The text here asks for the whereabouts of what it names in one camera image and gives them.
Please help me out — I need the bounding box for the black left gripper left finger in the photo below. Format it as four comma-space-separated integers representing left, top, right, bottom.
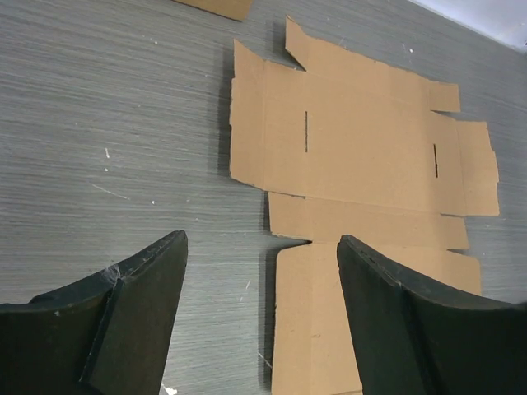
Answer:
1, 230, 188, 394

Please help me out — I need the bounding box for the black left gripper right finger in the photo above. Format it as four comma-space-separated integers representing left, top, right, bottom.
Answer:
337, 235, 526, 394

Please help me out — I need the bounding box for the brown cardboard box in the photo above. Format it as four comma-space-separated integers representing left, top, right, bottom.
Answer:
230, 20, 500, 394
176, 0, 253, 21

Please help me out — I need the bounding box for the closed brown cardboard box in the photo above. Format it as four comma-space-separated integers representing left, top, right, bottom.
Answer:
176, 0, 253, 21

